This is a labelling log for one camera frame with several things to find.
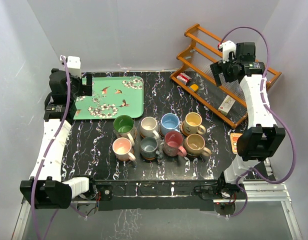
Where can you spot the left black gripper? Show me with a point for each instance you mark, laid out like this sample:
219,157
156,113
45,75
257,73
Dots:
84,90

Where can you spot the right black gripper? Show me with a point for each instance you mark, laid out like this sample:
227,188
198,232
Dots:
217,67

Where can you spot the green inside mug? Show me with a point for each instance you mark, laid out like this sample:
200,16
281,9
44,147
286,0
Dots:
124,127

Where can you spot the cream yellow mug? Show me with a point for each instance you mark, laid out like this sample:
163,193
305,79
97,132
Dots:
194,119

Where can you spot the light blue mug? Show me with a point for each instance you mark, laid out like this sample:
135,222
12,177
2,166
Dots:
169,122

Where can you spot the pink mug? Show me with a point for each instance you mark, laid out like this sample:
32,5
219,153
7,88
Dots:
123,149

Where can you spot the silver white mug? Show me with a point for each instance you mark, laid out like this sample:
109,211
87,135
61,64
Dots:
149,127

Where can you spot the gold brown mug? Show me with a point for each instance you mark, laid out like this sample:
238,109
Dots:
195,144

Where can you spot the maroon tall mug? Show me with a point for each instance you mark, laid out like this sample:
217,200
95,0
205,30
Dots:
173,144

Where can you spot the dark grey mug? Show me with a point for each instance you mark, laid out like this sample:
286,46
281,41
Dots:
149,148

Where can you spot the light orange wooden coaster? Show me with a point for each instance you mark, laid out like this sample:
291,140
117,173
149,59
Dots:
149,158

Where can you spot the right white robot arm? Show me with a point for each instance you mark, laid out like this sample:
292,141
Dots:
263,136

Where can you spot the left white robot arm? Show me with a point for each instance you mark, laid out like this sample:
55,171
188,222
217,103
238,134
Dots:
45,189

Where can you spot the yellow small block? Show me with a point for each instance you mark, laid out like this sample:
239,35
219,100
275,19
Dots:
194,87

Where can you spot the green plastic tray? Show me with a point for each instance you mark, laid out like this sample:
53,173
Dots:
112,97

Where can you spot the red white small box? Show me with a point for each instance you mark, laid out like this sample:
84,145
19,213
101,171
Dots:
184,78

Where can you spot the white green carton box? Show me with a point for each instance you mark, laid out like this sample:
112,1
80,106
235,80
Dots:
226,105

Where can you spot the orange wooden shelf rack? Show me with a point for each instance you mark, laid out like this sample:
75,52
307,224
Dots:
196,60

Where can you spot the orange patterned card box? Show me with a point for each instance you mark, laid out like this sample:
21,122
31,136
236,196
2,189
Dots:
234,140

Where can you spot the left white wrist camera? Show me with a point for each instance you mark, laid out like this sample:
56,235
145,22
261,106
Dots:
74,66

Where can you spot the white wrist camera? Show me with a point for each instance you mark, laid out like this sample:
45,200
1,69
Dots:
226,48
74,66

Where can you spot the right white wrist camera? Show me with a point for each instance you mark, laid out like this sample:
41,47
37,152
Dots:
226,48

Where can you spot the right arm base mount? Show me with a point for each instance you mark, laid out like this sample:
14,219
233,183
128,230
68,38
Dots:
225,191

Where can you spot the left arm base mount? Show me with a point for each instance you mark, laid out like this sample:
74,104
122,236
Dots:
87,196

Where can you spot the aluminium frame rail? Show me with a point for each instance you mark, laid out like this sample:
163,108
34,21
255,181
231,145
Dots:
155,201

